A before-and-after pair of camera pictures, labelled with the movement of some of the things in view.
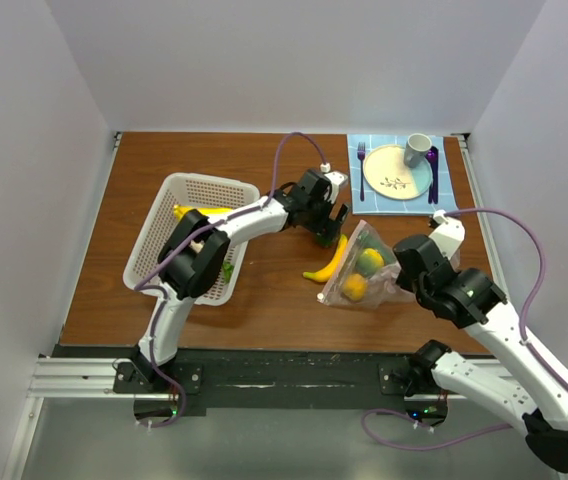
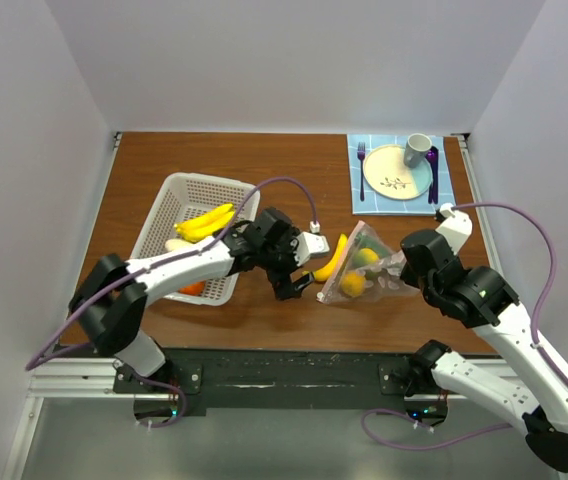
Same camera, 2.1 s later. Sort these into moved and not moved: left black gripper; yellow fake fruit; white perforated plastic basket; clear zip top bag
Moved: left black gripper
Not moved: white perforated plastic basket; yellow fake fruit; clear zip top bag
